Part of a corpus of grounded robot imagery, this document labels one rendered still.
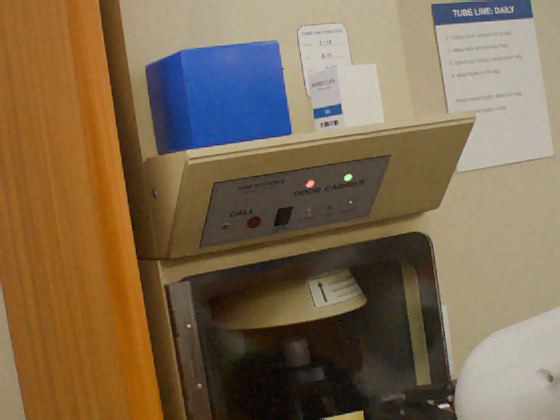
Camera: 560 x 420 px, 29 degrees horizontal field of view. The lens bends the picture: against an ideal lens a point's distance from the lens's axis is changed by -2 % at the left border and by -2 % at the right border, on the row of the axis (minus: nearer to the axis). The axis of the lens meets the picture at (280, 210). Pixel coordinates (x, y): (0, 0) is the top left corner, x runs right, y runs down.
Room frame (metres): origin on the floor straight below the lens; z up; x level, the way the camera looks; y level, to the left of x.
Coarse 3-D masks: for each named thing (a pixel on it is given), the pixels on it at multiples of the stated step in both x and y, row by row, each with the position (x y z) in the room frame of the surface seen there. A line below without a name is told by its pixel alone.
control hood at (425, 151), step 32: (352, 128) 1.03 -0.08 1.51; (384, 128) 1.04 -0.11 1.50; (416, 128) 1.06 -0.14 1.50; (448, 128) 1.08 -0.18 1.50; (160, 160) 1.01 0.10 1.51; (192, 160) 0.95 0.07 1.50; (224, 160) 0.97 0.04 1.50; (256, 160) 0.99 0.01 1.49; (288, 160) 1.01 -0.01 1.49; (320, 160) 1.03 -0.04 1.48; (352, 160) 1.05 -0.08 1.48; (416, 160) 1.09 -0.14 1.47; (448, 160) 1.12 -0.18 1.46; (160, 192) 1.02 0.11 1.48; (192, 192) 0.98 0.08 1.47; (384, 192) 1.11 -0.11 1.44; (416, 192) 1.13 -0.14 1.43; (160, 224) 1.03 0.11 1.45; (192, 224) 1.01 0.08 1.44; (352, 224) 1.12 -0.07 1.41; (160, 256) 1.04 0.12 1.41
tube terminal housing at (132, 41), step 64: (128, 0) 1.06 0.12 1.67; (192, 0) 1.09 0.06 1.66; (256, 0) 1.12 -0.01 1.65; (320, 0) 1.15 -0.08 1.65; (384, 0) 1.19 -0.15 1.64; (128, 64) 1.05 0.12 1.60; (384, 64) 1.18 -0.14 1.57; (128, 128) 1.08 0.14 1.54; (128, 192) 1.10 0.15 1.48; (192, 256) 1.07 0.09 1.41; (256, 256) 1.10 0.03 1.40
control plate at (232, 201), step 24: (312, 168) 1.03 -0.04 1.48; (336, 168) 1.05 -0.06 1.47; (360, 168) 1.06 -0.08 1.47; (384, 168) 1.08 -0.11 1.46; (216, 192) 0.99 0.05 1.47; (240, 192) 1.01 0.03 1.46; (264, 192) 1.02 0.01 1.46; (288, 192) 1.04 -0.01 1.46; (312, 192) 1.05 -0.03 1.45; (336, 192) 1.07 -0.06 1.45; (360, 192) 1.09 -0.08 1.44; (216, 216) 1.02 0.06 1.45; (240, 216) 1.03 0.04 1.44; (264, 216) 1.05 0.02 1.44; (312, 216) 1.08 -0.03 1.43; (336, 216) 1.10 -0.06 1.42; (360, 216) 1.12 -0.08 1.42; (216, 240) 1.04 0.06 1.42; (240, 240) 1.06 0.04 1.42
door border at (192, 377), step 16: (176, 288) 1.05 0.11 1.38; (176, 304) 1.05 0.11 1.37; (192, 304) 1.05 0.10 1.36; (176, 320) 1.04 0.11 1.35; (192, 320) 1.05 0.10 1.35; (176, 336) 1.04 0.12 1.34; (192, 336) 1.05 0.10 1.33; (192, 352) 1.05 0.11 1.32; (192, 368) 1.05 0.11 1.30; (192, 384) 1.05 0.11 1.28; (192, 400) 1.05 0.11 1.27; (208, 400) 1.05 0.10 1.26; (192, 416) 1.04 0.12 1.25; (208, 416) 1.05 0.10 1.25
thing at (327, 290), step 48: (384, 240) 1.15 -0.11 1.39; (192, 288) 1.06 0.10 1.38; (240, 288) 1.08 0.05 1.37; (288, 288) 1.10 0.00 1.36; (336, 288) 1.12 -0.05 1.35; (384, 288) 1.15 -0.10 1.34; (432, 288) 1.18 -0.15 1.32; (240, 336) 1.07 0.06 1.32; (288, 336) 1.10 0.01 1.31; (336, 336) 1.12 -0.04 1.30; (384, 336) 1.15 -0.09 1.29; (432, 336) 1.17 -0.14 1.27; (240, 384) 1.07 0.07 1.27; (288, 384) 1.09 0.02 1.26; (336, 384) 1.12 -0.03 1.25; (384, 384) 1.14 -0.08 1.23
